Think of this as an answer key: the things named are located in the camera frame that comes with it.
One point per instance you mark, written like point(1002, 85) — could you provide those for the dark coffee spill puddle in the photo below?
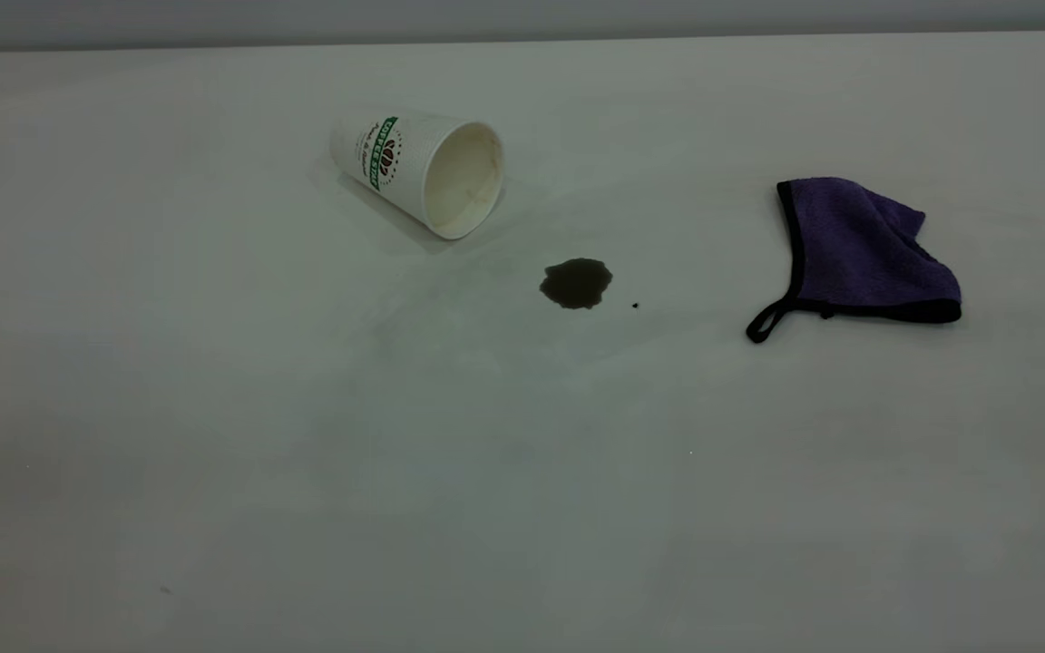
point(575, 283)

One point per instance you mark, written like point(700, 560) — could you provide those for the white paper cup green logo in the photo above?
point(432, 168)

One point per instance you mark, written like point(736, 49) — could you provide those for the purple cloth with black trim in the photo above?
point(858, 249)

